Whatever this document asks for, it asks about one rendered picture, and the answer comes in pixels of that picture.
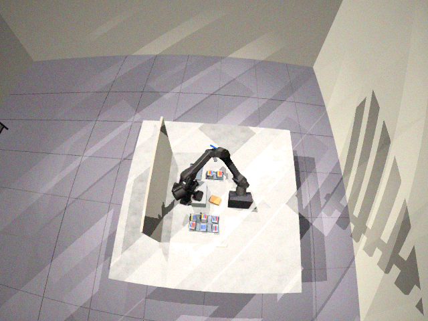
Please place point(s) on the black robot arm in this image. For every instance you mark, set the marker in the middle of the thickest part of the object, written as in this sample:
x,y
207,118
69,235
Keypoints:
x,y
188,175

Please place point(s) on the grey slotted rack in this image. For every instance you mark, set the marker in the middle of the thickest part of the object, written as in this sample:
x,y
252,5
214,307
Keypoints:
x,y
209,224

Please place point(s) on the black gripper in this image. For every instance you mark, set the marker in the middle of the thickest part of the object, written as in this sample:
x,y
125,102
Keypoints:
x,y
196,195

